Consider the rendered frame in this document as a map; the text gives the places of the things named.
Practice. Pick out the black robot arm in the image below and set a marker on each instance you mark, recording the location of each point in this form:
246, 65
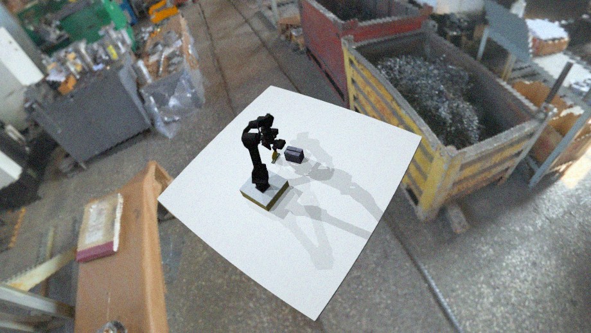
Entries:
260, 175

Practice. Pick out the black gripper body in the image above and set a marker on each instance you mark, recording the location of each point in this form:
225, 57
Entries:
278, 143

